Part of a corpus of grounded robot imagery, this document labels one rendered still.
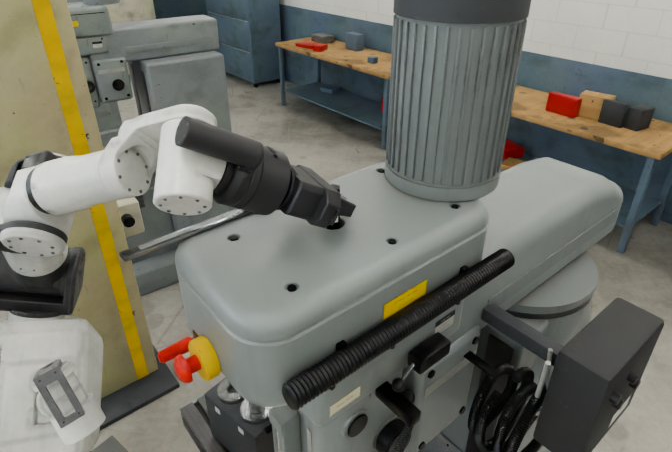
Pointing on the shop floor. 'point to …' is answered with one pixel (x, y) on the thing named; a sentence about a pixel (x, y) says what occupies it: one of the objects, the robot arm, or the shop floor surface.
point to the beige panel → (42, 97)
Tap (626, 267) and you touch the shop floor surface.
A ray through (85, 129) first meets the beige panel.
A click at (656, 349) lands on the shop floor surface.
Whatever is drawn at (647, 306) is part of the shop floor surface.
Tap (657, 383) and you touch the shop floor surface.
